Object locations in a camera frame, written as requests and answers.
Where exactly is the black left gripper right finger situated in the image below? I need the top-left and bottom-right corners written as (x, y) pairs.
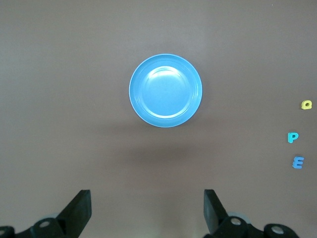
top-left (204, 189), bottom-right (301, 238)

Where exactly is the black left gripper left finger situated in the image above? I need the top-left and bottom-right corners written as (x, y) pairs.
top-left (0, 189), bottom-right (93, 238)

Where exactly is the blue foam letter e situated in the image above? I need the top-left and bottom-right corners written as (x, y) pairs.
top-left (292, 156), bottom-right (305, 170)

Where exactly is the teal foam letter p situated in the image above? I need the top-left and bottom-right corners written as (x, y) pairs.
top-left (287, 132), bottom-right (300, 144)

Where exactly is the brown table cover sheet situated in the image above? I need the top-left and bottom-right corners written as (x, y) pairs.
top-left (0, 0), bottom-right (317, 238)

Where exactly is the blue plate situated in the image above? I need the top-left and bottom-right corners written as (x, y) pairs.
top-left (128, 53), bottom-right (203, 128)

